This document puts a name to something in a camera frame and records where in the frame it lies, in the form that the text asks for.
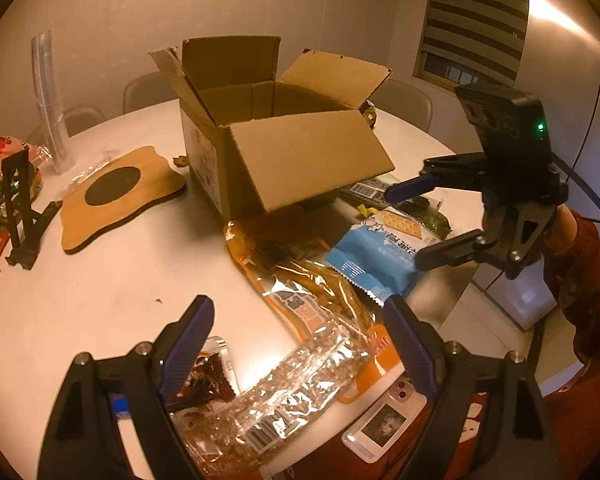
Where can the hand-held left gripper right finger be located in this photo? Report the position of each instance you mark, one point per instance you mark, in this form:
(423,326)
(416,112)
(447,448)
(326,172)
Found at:
(412,345)

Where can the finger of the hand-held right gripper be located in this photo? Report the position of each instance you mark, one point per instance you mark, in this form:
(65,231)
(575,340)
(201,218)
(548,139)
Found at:
(445,252)
(410,187)

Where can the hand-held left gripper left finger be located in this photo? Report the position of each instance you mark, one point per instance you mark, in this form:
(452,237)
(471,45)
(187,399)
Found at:
(190,345)

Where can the green seaweed packet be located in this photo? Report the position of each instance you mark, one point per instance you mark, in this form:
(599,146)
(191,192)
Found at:
(430,220)

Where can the brown and blue chocolate bar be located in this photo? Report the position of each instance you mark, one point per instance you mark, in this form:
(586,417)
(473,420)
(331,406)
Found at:
(212,375)

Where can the dark seaweed strip packet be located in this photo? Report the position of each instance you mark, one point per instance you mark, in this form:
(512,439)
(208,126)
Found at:
(365,190)

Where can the blue cracker packet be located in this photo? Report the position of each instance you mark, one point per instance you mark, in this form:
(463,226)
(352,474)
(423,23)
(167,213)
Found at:
(375,255)

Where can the long clear snack packet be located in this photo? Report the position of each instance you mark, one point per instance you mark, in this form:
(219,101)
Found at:
(290,390)

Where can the brown cardboard box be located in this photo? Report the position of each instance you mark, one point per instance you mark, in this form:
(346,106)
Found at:
(300,160)

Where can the orange clear snack packet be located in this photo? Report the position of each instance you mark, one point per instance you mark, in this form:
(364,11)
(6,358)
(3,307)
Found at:
(290,280)

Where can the person's right forearm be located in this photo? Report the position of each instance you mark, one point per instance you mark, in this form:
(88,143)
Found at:
(590,270)

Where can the small dark object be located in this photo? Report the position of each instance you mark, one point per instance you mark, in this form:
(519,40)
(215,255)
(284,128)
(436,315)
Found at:
(369,115)

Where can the beige chair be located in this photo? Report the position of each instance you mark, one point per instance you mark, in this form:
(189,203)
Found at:
(80,117)
(410,102)
(150,90)

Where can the smartphone in white case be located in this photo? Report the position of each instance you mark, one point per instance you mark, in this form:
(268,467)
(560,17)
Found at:
(380,425)

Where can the stainless steel refrigerator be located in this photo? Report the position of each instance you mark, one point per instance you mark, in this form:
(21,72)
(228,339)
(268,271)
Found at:
(565,35)

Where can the wooden trivet with dark circle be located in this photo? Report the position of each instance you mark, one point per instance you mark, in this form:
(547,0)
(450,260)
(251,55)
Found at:
(105,220)

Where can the striped window blind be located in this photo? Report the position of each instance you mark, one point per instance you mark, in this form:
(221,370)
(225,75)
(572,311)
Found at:
(470,10)

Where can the small brown wrapper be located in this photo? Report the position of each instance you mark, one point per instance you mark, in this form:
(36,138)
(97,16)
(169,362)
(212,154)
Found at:
(180,160)

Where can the black folding phone stand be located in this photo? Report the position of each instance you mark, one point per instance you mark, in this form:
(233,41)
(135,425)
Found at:
(30,245)

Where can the clear plastic wrapper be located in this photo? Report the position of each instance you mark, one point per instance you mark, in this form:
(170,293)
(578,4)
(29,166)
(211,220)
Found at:
(87,172)

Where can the clear plastic cup sleeve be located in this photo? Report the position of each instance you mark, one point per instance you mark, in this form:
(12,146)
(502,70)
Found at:
(52,110)

